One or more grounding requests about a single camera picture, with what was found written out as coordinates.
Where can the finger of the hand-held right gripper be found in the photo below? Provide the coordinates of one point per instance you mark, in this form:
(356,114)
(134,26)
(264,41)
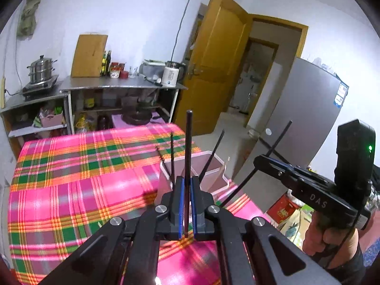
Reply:
(273,169)

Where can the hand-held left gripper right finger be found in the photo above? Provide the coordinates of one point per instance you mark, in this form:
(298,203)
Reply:
(194,207)

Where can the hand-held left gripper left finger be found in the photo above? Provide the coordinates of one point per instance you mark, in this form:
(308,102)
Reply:
(181,207)

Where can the pink utensil holder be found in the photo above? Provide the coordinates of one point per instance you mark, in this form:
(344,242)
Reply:
(164,181)

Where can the black chopstick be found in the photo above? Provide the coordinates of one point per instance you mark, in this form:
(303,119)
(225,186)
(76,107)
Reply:
(212,156)
(189,154)
(237,187)

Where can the person's right hand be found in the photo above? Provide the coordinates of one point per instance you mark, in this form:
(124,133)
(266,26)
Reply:
(332,237)

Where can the red cardboard box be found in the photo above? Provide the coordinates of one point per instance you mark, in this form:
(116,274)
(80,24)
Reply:
(283,210)

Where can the thin dark chopstick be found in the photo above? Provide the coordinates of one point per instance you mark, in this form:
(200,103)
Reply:
(172,154)

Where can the grey refrigerator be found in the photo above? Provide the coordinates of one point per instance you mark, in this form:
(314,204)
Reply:
(302,101)

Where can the black wok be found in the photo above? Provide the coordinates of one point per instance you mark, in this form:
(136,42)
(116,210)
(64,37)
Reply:
(139,115)

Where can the yellow wooden door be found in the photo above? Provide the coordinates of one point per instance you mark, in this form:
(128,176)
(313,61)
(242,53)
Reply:
(213,65)

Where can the pink plaid tablecloth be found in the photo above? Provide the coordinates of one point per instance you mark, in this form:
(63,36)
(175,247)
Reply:
(59,199)

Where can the yellow oil bottle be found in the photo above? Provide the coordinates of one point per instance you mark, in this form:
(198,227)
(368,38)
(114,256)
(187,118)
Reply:
(81,124)

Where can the white electric kettle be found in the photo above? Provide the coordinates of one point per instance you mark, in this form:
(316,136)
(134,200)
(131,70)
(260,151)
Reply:
(170,75)

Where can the large steel counter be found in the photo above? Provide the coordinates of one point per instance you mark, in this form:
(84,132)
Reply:
(118,83)

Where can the white countertop appliance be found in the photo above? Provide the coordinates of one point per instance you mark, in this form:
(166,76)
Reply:
(151,69)

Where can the clear drinking glasses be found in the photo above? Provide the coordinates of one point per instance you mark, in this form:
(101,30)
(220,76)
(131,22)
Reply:
(133,72)

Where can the red lidded jars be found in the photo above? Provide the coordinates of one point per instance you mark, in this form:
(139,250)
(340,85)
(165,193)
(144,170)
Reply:
(117,70)

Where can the pink storage box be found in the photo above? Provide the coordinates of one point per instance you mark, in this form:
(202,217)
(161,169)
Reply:
(52,120)

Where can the wooden cutting board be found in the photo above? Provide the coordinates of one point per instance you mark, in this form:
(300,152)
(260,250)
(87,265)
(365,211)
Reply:
(87,56)

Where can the gas stove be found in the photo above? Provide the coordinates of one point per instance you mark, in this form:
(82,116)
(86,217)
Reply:
(40,87)

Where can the small steel counter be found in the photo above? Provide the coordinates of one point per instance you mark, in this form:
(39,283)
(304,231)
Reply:
(17,104)

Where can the steel steamer pot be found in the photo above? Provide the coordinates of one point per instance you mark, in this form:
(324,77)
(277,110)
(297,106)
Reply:
(41,69)

